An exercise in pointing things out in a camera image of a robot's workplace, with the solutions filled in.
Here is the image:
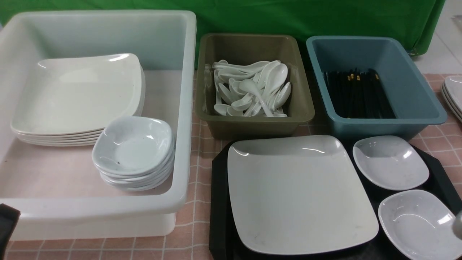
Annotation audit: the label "white ceramic soup spoon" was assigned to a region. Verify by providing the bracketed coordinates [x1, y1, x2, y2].
[239, 79, 273, 117]

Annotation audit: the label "white plates at right edge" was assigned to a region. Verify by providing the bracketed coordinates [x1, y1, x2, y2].
[441, 75, 462, 123]

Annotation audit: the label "black serving tray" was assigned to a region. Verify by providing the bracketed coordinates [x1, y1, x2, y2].
[209, 144, 462, 260]

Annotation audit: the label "stack of small white dishes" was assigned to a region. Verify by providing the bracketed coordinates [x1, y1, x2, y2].
[91, 116, 175, 191]

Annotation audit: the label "stack of white square plates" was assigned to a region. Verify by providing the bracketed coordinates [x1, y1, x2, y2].
[10, 53, 145, 147]

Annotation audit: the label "large white plastic tub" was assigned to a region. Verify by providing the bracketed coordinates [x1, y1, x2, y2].
[1, 10, 196, 241]

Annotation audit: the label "blue plastic bin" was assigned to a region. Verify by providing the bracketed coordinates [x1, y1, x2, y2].
[306, 36, 447, 140]

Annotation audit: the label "green backdrop cloth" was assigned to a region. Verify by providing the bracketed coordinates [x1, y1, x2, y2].
[1, 0, 445, 56]

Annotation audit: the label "small white dish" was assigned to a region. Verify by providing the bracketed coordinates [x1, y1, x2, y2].
[378, 190, 462, 260]
[352, 135, 430, 191]

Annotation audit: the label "pink checkered tablecloth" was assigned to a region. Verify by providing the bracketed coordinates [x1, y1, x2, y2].
[6, 71, 462, 260]

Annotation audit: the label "large white square plate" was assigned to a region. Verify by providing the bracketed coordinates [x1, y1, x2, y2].
[227, 135, 379, 255]

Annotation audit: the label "bundle of black chopsticks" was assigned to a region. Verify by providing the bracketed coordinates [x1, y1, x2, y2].
[322, 69, 397, 119]

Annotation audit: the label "pile of white soup spoons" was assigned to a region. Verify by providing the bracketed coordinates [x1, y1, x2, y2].
[212, 60, 292, 117]

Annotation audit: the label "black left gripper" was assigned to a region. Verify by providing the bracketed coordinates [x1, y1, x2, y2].
[0, 204, 21, 259]

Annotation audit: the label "olive green plastic bin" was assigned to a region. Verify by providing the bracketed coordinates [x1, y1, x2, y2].
[195, 34, 315, 140]

